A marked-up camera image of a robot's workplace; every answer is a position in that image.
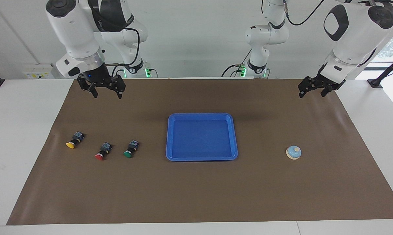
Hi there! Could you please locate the yellow push button switch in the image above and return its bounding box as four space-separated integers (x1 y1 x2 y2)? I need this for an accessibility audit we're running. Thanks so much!
66 131 85 149

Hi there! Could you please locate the green push button switch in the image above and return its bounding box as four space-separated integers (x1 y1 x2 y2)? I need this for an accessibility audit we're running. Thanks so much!
123 140 140 159

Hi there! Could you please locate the red push button switch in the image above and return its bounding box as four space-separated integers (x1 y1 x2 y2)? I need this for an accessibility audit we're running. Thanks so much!
95 142 113 161

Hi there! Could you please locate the light blue call bell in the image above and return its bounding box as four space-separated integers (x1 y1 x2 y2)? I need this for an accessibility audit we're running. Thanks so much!
285 145 302 160

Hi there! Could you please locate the blue plastic tray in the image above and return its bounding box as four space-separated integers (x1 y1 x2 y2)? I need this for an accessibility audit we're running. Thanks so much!
166 113 238 162

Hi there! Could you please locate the black clamp stand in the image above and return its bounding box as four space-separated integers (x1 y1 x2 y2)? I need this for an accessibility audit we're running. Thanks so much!
367 52 393 89

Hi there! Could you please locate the white power socket strip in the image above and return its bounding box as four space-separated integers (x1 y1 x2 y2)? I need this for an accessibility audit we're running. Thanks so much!
23 64 57 80

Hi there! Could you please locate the brown table mat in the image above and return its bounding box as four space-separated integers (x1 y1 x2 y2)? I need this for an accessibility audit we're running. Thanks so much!
6 78 393 226

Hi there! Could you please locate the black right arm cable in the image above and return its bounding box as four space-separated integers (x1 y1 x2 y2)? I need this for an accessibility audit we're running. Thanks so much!
98 20 141 68

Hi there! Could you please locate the black base power cable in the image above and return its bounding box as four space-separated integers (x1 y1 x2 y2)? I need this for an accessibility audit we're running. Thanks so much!
221 63 247 78
112 65 128 79

